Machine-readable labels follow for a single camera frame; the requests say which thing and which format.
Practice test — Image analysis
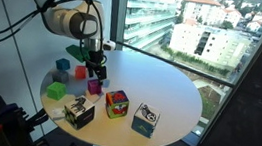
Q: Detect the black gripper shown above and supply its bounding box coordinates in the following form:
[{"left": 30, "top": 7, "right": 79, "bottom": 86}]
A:
[{"left": 83, "top": 47, "right": 111, "bottom": 83}]

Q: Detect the pink block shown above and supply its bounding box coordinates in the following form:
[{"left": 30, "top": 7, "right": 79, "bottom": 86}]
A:
[{"left": 85, "top": 78, "right": 104, "bottom": 97}]

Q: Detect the orange block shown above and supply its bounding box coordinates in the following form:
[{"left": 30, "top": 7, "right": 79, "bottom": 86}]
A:
[{"left": 73, "top": 64, "right": 88, "bottom": 81}]

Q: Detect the blue block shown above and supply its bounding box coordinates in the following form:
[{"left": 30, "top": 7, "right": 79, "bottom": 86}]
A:
[{"left": 54, "top": 57, "right": 72, "bottom": 73}]

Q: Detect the grey block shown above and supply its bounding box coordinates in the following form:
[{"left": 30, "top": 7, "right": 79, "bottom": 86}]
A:
[{"left": 50, "top": 68, "right": 71, "bottom": 84}]

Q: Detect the green block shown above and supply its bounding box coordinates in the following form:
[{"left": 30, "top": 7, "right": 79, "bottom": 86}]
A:
[{"left": 45, "top": 80, "right": 68, "bottom": 102}]

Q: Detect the dark green cube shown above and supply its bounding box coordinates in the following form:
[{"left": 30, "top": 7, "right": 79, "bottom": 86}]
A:
[{"left": 64, "top": 43, "right": 92, "bottom": 65}]

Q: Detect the colourful orange purple soft cube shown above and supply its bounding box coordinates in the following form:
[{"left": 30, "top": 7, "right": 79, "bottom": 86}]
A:
[{"left": 102, "top": 87, "right": 132, "bottom": 121}]

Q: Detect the black white zebra soft cube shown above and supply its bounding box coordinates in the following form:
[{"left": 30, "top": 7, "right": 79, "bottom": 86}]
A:
[{"left": 61, "top": 92, "right": 98, "bottom": 133}]

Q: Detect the small white paper tag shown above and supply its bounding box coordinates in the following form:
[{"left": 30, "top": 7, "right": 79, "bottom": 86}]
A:
[{"left": 50, "top": 107, "right": 67, "bottom": 122}]

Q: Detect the teal zebra soft cube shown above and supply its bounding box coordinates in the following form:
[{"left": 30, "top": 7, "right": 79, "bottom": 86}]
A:
[{"left": 129, "top": 101, "right": 162, "bottom": 140}]

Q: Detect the glass office building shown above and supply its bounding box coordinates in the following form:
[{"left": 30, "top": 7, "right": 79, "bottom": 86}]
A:
[{"left": 121, "top": 0, "right": 182, "bottom": 54}]

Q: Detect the dark window railing bar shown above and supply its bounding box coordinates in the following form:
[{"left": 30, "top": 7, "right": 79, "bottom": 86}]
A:
[{"left": 112, "top": 40, "right": 239, "bottom": 89}]

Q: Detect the black equipment with orange clamp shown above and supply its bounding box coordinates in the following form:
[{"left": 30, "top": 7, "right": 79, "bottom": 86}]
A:
[{"left": 0, "top": 95, "right": 85, "bottom": 146}]

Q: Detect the white apartment building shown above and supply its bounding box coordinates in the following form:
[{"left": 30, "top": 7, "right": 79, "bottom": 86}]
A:
[{"left": 167, "top": 20, "right": 255, "bottom": 72}]

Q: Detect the black side panel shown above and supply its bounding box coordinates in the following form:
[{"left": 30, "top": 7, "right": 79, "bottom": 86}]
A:
[{"left": 197, "top": 0, "right": 262, "bottom": 146}]

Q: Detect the dark window frame post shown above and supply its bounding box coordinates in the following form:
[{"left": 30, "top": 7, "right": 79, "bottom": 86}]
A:
[{"left": 104, "top": 0, "right": 129, "bottom": 52}]

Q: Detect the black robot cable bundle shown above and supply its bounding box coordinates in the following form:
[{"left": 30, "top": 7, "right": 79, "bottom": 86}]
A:
[{"left": 0, "top": 0, "right": 115, "bottom": 68}]

